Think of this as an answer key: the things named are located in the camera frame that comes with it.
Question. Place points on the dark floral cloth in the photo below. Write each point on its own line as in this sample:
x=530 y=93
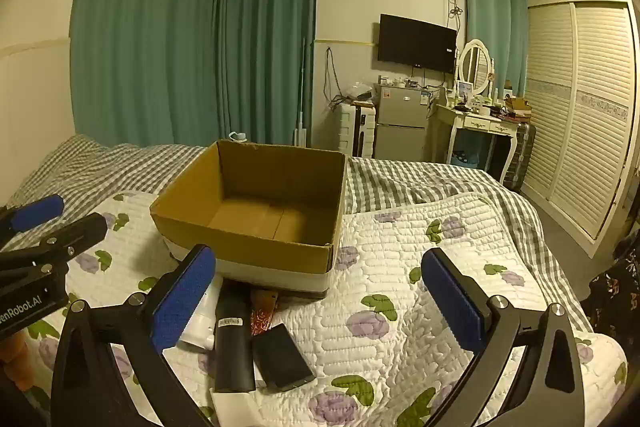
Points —
x=617 y=297

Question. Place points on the black cylindrical device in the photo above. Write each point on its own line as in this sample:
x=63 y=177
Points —
x=232 y=357

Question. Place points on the white mop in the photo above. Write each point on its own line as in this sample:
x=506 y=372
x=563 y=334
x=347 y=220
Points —
x=301 y=107

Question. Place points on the clear plastic bag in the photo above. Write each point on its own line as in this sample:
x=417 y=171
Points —
x=359 y=91

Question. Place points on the dark checkered suitcase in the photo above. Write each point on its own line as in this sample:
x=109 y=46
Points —
x=522 y=152

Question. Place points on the silver fridge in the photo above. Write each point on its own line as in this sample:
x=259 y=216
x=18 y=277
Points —
x=400 y=122

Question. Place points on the oval vanity mirror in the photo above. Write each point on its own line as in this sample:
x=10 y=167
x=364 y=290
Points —
x=475 y=64

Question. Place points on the red rose-patterned wallet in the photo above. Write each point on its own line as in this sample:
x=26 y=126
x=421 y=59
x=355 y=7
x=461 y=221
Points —
x=261 y=317

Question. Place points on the white bottle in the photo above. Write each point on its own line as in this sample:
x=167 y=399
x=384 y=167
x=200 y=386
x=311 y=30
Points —
x=202 y=322

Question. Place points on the white ribbed suitcase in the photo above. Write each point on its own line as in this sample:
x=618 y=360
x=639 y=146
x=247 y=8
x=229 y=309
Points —
x=350 y=129

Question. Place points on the person's left hand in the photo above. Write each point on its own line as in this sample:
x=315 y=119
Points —
x=12 y=354

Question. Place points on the black wall television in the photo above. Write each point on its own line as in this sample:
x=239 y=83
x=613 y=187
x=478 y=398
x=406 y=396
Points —
x=417 y=43

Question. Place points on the blue basket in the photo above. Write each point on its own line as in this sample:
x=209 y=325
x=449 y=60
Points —
x=462 y=158

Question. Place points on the narrow teal curtain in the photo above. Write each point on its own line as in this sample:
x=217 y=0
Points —
x=492 y=7

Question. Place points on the wide teal curtain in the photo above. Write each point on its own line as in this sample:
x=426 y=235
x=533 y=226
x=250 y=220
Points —
x=150 y=32

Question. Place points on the small cardboard box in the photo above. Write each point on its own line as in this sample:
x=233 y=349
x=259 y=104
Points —
x=517 y=104

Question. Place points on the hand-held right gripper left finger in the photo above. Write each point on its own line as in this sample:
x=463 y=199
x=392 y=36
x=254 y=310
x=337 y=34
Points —
x=182 y=302

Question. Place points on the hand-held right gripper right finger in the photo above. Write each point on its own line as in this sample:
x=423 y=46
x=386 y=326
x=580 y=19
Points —
x=452 y=302

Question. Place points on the black case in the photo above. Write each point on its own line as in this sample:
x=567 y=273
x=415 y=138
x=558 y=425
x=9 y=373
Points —
x=282 y=357

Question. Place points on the white vanity table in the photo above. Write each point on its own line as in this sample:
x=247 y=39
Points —
x=475 y=122

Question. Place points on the small picture frame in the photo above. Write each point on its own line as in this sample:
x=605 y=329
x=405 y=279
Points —
x=464 y=88

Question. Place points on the white floral quilt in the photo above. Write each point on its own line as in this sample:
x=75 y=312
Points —
x=380 y=357

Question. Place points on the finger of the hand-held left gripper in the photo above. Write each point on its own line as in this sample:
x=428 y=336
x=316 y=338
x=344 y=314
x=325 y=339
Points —
x=37 y=211
x=82 y=232

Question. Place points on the white louvered wardrobe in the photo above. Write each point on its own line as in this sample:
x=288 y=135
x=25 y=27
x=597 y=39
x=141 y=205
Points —
x=580 y=107

